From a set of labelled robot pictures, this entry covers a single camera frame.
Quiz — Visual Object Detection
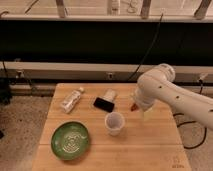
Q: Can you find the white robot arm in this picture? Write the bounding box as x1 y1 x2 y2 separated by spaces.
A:
133 63 213 130

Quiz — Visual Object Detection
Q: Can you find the green ceramic bowl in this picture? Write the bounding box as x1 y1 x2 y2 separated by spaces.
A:
51 121 90 160

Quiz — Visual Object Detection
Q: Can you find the small white box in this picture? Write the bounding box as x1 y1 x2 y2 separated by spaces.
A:
103 89 117 102

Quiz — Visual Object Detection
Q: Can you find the black smartphone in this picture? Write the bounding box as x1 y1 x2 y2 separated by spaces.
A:
93 97 114 112

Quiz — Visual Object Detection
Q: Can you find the brown red small object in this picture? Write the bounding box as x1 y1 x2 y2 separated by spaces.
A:
130 104 138 111

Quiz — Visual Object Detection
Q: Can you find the white plastic bottle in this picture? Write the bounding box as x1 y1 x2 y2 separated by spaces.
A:
60 87 84 113

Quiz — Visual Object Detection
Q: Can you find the wooden table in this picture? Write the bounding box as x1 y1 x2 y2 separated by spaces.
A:
32 83 191 171

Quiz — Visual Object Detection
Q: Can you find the black hanging cable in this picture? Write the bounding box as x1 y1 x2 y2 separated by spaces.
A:
126 13 164 82

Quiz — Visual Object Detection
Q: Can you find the black floor cable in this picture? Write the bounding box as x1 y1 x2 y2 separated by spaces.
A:
173 112 208 150

